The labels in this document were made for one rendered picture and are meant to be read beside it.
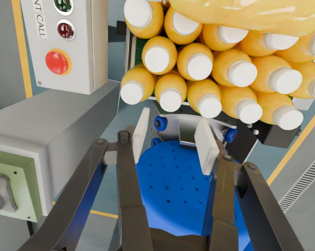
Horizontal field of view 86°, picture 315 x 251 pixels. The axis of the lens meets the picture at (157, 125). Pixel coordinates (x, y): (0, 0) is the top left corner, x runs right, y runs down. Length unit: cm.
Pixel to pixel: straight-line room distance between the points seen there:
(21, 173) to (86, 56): 44
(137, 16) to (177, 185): 31
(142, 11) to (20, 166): 53
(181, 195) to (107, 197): 203
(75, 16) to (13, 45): 157
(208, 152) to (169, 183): 22
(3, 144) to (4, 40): 131
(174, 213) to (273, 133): 32
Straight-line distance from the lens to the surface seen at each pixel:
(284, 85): 35
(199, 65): 29
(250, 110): 34
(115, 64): 147
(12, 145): 69
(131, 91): 31
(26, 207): 79
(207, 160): 16
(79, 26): 32
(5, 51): 194
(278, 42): 33
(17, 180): 69
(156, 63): 29
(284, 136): 53
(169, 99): 30
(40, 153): 65
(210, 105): 31
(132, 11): 29
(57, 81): 36
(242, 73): 31
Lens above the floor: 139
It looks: 62 degrees down
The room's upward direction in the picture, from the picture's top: 170 degrees counter-clockwise
